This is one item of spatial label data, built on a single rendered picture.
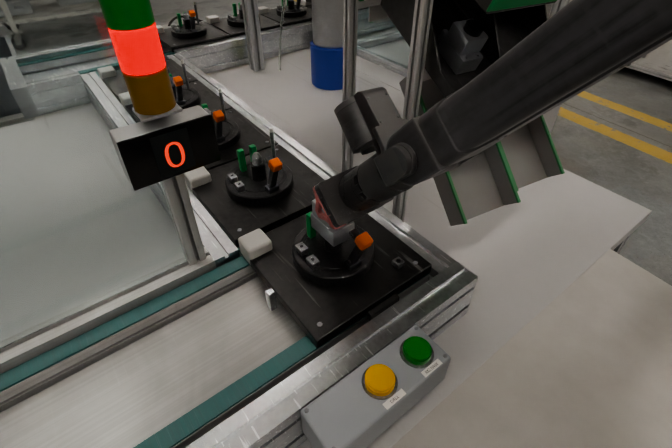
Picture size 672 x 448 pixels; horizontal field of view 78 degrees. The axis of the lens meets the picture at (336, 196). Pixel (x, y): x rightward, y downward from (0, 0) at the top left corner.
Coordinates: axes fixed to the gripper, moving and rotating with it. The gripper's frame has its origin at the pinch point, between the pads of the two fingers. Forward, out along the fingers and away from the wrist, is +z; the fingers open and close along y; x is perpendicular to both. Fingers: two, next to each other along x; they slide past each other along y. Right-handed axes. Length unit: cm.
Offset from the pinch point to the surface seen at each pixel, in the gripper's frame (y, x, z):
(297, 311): 11.2, 12.0, 3.7
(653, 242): -191, 84, 68
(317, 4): -53, -64, 47
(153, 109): 20.0, -19.4, -8.1
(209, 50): -28, -78, 88
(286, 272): 8.5, 6.3, 8.8
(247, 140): -6.3, -25.2, 36.9
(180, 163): 18.6, -13.8, -2.2
